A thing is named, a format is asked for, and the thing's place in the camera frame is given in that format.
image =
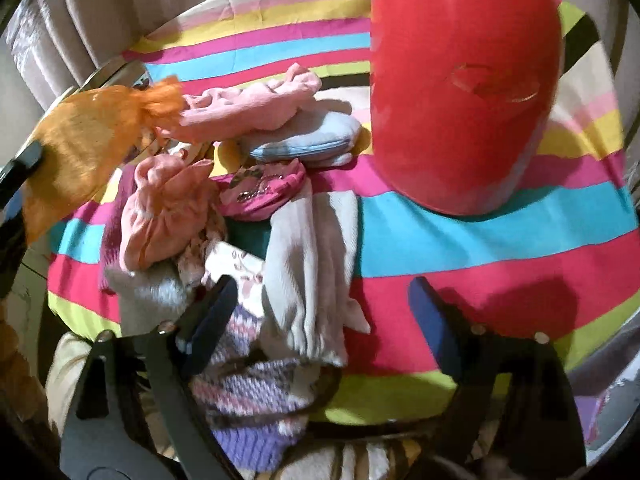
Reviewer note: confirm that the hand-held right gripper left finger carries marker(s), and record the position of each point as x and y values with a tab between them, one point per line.
216	305

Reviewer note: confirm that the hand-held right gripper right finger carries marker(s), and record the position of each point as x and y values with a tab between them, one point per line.
432	320

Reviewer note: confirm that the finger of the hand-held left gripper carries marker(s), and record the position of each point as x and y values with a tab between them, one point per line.
22	165

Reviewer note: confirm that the orange mesh cloth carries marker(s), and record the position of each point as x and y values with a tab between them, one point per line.
75	145

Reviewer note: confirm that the red plastic jug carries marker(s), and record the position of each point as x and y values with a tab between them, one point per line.
460	90

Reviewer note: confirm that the white floral cloth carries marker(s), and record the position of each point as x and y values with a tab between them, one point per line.
235	270

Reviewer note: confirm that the grey white sock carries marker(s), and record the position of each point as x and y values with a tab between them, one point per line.
145	292

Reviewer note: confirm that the striped multicolour blanket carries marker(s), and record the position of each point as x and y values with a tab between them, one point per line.
450	245

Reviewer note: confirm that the white long socks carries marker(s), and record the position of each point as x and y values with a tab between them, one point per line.
310	270

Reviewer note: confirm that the purple striped knit hat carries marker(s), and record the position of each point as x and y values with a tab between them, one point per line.
250	400

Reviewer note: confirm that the peach pink mitten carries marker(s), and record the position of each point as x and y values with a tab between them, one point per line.
160	210

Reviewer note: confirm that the magenta printed sock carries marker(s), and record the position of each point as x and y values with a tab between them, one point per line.
260	190

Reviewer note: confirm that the beige curtain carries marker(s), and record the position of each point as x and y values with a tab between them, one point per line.
75	15

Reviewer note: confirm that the light blue sock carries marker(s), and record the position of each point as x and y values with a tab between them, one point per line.
305	140

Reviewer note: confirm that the pink sock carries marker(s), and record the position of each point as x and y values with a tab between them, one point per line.
240	110

